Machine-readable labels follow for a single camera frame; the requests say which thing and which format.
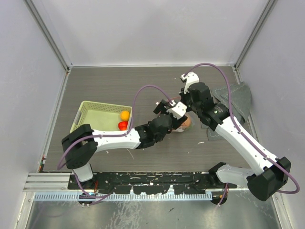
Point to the grey folded cloth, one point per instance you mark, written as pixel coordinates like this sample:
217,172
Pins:
240,100

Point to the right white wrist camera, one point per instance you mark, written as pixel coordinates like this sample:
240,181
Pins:
189,79

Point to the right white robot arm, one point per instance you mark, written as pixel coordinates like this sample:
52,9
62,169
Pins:
267,173

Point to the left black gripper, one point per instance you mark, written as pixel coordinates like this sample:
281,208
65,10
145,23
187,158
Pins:
175,122

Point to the green plastic basket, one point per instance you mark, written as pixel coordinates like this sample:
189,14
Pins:
100,116

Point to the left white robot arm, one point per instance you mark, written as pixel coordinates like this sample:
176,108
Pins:
80,145

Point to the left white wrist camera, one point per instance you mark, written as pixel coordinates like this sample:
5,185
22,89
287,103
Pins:
178,109

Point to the grey slotted cable duct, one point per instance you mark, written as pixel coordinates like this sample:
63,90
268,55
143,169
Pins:
169,196

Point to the yellow orange toy fruit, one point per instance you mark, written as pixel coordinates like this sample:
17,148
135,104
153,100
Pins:
125,115

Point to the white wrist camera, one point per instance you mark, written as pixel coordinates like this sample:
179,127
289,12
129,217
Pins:
189,79
178,109

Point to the red toy tomato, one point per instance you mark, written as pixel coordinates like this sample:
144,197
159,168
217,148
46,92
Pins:
123,125

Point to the orange toy peach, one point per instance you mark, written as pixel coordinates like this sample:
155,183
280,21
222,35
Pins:
186,124

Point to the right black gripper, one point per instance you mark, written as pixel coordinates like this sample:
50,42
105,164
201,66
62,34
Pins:
183,96

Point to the clear orange zip bag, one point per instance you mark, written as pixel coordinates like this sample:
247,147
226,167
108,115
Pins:
179,129

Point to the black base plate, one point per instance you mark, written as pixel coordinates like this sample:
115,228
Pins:
151,182

